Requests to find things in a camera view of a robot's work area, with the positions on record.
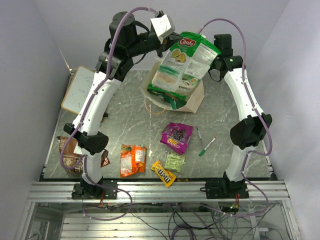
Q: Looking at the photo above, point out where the beige paper bag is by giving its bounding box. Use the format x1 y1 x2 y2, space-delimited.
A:
141 61 205 114

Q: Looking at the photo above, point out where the green Chuba cassava chips bag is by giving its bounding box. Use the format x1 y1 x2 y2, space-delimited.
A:
147 31 221 110

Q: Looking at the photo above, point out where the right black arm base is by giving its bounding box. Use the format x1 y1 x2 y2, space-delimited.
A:
200 173 249 199

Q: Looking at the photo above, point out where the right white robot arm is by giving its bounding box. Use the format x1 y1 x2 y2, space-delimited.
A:
208 34 273 198

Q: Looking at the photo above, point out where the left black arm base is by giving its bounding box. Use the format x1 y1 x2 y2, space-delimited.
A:
71 179 118 200

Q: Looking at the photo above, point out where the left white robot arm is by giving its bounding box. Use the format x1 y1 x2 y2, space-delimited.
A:
63 7 181 199

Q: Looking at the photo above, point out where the purple snack bag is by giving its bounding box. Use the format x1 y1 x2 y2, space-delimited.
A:
160 122 193 155

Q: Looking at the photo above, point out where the orange snack bag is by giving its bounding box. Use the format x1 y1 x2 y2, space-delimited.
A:
119 144 147 178

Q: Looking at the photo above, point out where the yellow M&M's bag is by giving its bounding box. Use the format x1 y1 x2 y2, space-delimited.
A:
151 160 176 187

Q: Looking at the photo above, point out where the brown snack bag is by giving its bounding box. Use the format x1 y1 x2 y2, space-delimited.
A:
56 136 83 174

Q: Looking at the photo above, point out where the yellow framed whiteboard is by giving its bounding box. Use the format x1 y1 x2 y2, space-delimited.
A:
61 66 95 123

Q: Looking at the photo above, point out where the grey ballpoint pen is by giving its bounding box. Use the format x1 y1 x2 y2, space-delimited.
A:
196 125 204 147

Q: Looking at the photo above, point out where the white marker pen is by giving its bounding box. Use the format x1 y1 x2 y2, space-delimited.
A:
199 137 217 156

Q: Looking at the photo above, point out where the light green snack packet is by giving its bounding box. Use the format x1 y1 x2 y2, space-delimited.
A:
164 152 186 173

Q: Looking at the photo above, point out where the red snack packet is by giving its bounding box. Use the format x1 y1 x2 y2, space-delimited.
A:
100 149 110 168

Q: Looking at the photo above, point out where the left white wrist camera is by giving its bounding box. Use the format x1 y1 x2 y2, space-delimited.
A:
150 10 176 44

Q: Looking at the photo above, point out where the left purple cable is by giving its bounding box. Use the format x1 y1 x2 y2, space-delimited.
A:
59 6 163 222

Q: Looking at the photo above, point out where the aluminium rail frame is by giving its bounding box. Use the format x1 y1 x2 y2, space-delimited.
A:
16 70 302 240

